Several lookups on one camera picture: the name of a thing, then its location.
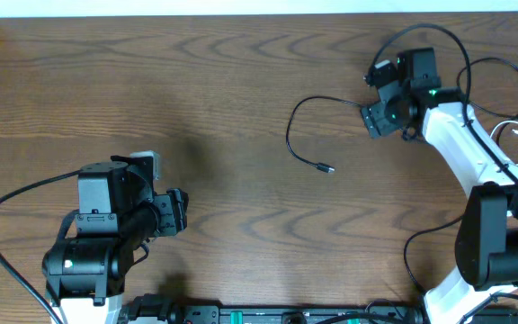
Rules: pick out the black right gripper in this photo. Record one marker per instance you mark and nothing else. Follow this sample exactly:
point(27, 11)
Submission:
point(375, 119)

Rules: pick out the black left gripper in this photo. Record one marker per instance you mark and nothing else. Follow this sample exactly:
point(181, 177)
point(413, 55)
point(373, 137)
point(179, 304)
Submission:
point(174, 208)

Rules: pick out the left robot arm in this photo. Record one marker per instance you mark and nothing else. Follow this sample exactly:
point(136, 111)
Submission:
point(119, 212)

